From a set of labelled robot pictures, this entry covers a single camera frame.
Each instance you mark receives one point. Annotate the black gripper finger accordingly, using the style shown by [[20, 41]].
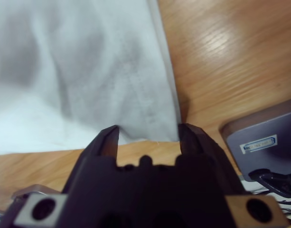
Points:
[[197, 142], [100, 145]]

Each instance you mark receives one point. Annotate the white t-shirt with black logo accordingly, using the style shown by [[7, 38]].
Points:
[[64, 71]]

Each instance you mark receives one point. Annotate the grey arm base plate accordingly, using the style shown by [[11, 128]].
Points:
[[266, 133]]

